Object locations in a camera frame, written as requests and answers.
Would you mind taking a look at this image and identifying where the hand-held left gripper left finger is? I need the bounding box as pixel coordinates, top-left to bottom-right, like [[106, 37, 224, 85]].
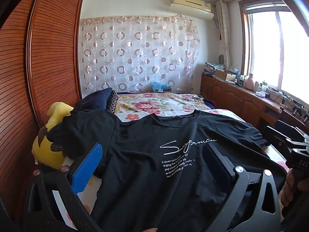
[[24, 142, 104, 232]]

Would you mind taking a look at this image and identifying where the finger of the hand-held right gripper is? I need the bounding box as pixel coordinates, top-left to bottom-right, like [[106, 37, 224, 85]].
[[264, 126, 291, 150], [275, 119, 309, 139]]

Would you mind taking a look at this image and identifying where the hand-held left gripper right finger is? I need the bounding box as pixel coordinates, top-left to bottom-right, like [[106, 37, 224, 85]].
[[206, 145, 282, 232]]

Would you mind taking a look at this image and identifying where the black printed t-shirt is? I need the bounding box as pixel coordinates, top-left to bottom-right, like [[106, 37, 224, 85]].
[[47, 110, 289, 232]]

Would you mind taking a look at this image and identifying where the person's right hand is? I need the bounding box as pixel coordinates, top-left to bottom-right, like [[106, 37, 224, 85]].
[[280, 171, 296, 209]]

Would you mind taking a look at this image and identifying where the yellow plush toy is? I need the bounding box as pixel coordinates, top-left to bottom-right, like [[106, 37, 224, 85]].
[[32, 102, 75, 171]]

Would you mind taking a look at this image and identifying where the wooden window cabinet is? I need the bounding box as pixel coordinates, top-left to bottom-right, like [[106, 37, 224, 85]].
[[200, 74, 309, 136]]

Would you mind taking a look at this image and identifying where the pale pink bottle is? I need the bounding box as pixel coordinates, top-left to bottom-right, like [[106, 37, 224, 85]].
[[243, 73, 255, 89]]

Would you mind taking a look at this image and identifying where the dark blue mattress cover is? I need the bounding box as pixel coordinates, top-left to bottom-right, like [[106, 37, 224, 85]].
[[204, 99, 216, 111]]

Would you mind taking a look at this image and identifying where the folded navy garment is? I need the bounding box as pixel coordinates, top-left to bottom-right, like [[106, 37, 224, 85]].
[[72, 87, 114, 113]]

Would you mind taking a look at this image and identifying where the wooden-framed window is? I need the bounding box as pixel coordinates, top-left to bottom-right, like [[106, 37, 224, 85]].
[[239, 0, 309, 107]]

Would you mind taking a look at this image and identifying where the cardboard box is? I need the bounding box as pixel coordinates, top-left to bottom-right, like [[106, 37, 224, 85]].
[[215, 69, 238, 82]]

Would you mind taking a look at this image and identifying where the floral blanket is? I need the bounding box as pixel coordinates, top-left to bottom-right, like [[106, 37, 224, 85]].
[[115, 93, 289, 174]]

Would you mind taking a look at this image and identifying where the stack of folded cloths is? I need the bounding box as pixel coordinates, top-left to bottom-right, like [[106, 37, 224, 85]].
[[203, 61, 226, 75]]

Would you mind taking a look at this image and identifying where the blue tissue box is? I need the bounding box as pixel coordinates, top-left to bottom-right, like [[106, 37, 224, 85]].
[[151, 81, 172, 93]]

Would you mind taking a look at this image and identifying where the wooden slatted wardrobe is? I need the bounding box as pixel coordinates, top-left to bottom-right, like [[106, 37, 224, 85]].
[[0, 0, 85, 223]]

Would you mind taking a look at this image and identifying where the beige window curtain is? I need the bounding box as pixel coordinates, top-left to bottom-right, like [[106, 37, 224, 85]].
[[215, 0, 232, 70]]

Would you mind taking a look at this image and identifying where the cream air conditioner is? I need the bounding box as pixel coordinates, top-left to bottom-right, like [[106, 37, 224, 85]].
[[170, 0, 215, 20]]

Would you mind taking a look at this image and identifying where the circle-patterned wall curtain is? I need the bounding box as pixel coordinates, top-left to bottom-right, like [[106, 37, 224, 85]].
[[80, 16, 201, 97]]

